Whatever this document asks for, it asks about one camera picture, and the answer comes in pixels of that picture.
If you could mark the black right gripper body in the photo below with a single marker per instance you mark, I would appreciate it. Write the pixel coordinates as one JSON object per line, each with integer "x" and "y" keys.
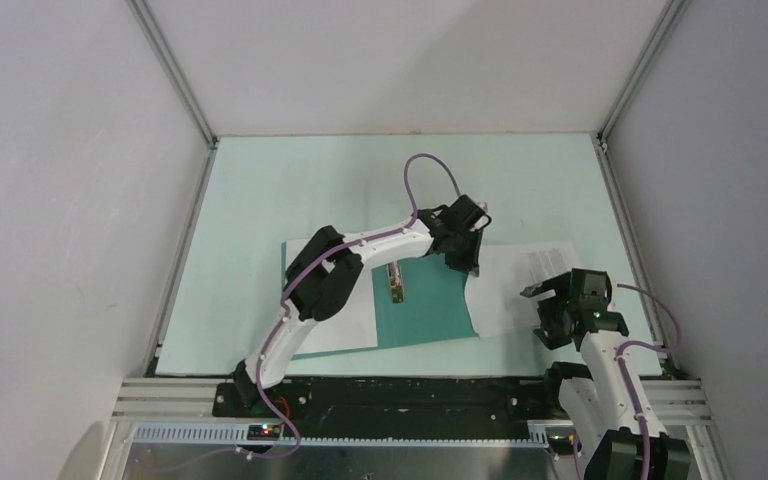
{"x": 552, "y": 318}

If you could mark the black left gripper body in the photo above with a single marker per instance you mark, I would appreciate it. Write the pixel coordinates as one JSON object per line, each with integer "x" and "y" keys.
{"x": 465, "y": 239}

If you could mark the white paper sheet stack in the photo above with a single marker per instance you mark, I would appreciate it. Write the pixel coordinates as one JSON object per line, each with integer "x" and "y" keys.
{"x": 494, "y": 297}

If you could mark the teal plastic folder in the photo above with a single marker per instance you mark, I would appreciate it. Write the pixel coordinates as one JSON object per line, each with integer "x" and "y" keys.
{"x": 434, "y": 309}

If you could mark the printed white paper sheet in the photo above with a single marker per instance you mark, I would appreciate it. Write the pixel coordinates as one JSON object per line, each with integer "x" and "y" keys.
{"x": 352, "y": 328}

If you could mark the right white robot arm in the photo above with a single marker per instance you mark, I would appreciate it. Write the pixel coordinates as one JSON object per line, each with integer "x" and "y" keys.
{"x": 617, "y": 432}

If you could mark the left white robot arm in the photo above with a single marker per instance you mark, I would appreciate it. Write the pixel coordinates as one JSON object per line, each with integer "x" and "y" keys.
{"x": 321, "y": 278}

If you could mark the metal folder clip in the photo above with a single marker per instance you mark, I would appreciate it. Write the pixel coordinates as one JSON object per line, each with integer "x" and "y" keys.
{"x": 396, "y": 282}

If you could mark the right controller board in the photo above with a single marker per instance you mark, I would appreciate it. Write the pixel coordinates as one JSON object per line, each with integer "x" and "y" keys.
{"x": 560, "y": 444}

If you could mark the controller board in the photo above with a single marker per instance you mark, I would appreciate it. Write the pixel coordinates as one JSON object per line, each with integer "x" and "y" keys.
{"x": 560, "y": 444}
{"x": 264, "y": 432}

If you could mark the left controller board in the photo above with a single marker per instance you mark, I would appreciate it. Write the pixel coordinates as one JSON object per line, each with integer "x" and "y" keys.
{"x": 264, "y": 432}

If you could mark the aluminium frame right post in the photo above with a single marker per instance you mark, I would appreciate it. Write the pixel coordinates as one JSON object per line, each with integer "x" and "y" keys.
{"x": 653, "y": 46}

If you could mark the aluminium frame post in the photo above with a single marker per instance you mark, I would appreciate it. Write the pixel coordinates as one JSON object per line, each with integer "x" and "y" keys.
{"x": 164, "y": 53}
{"x": 653, "y": 46}

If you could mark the aluminium front frame rail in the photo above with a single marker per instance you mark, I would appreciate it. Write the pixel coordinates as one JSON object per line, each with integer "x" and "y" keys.
{"x": 173, "y": 411}

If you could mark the aluminium frame left post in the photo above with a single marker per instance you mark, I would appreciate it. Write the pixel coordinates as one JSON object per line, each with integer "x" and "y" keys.
{"x": 164, "y": 53}

